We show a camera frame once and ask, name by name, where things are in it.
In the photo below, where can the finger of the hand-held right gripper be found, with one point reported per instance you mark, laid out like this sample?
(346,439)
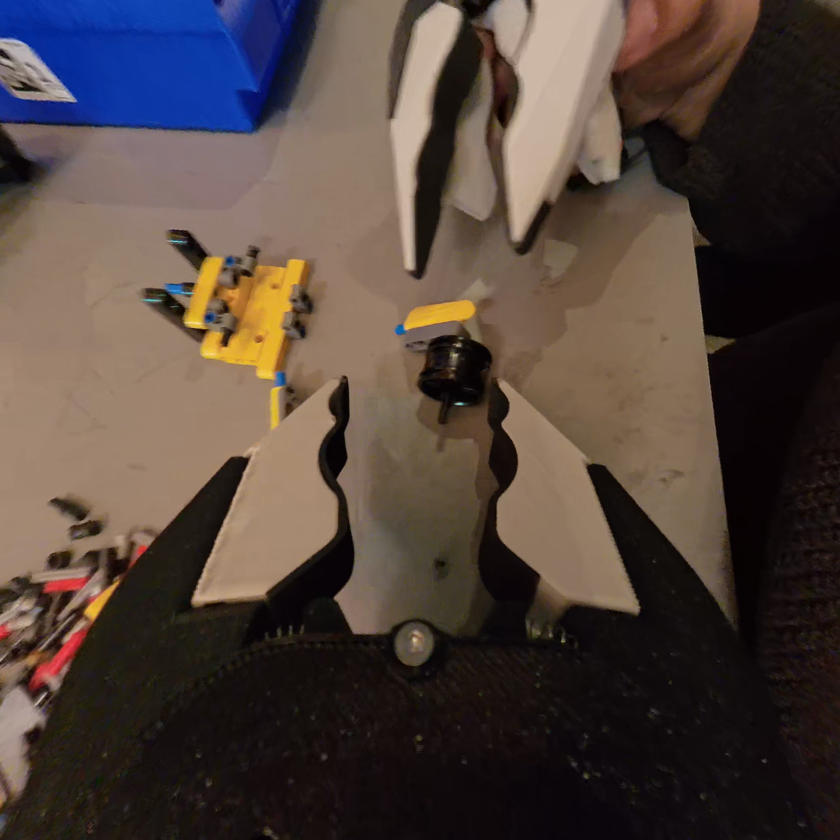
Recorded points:
(417,131)
(558,98)

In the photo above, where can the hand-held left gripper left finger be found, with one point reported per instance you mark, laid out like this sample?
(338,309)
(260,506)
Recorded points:
(282,512)

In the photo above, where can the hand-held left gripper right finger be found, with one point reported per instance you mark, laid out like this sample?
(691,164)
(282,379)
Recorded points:
(558,518)

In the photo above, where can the small yellow panel grey beam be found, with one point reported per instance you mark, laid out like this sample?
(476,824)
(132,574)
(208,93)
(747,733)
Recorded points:
(436,315)
(277,400)

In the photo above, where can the black wheel hub with axle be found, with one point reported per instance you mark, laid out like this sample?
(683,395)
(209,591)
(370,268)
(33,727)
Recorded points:
(453,371)

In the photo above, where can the yellow brick plate assembly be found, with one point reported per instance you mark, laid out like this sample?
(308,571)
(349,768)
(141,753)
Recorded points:
(256,315)

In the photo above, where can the person's right forearm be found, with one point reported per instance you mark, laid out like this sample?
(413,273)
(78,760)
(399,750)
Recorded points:
(787,131)

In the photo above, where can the person's right hand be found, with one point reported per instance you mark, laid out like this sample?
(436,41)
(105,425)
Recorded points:
(689,52)

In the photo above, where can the small dark grey bushing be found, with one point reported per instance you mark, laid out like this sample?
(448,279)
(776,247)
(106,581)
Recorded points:
(441,566)

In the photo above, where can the black bushing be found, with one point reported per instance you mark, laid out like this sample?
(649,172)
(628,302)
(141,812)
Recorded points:
(85,529)

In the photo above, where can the black pin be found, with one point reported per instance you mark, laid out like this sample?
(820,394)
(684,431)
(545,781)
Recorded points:
(69,507)

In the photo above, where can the person's black sweater torso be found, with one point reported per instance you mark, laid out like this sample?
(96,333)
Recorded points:
(787,525)

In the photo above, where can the pile of small brick parts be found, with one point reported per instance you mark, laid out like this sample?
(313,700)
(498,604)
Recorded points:
(46,617)

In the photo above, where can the blue plastic bin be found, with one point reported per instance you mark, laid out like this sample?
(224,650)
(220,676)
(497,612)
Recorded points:
(151,59)

